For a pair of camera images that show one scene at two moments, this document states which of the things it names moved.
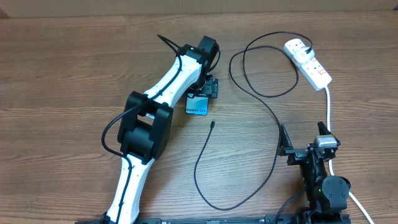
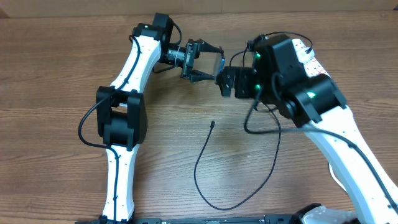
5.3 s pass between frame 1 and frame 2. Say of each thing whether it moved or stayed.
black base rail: stayed
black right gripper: moved
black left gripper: moved
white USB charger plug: stayed
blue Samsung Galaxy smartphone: moved
